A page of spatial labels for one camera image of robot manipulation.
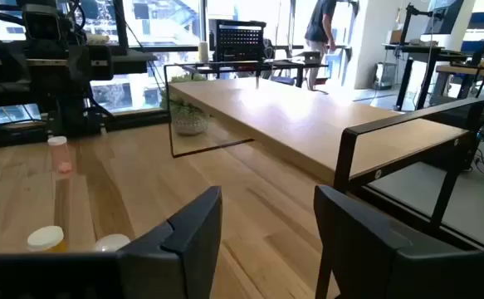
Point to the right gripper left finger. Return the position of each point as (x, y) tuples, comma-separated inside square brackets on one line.
[(183, 257)]

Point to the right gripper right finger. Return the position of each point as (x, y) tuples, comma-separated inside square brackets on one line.
[(362, 257)]

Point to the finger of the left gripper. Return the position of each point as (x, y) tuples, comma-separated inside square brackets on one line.
[(1, 70), (92, 62)]

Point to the white opaque pill bottle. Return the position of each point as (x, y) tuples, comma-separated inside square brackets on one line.
[(110, 243)]

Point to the pink pill bottle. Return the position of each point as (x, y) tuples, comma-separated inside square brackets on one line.
[(61, 160)]

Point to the orange pill bottle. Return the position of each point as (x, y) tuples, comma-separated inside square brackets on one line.
[(45, 238)]

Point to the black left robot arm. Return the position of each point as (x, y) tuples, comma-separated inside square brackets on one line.
[(71, 112)]

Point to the white cylinder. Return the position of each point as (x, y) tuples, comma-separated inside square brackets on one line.
[(203, 52)]

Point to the green potted plant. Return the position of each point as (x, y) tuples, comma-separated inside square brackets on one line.
[(189, 120)]

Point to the black perforated panel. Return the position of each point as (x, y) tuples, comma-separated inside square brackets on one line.
[(237, 41)]

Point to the black office desk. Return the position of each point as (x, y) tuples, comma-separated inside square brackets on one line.
[(432, 54), (283, 64)]

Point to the wooden workbench metal legs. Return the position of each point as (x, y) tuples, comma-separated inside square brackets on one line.
[(474, 71)]

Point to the person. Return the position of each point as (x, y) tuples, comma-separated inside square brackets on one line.
[(318, 25)]

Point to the black computer monitor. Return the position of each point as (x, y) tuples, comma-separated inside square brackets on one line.
[(445, 16)]

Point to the wooden shelf black metal frame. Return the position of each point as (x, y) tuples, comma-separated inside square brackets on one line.
[(308, 120)]

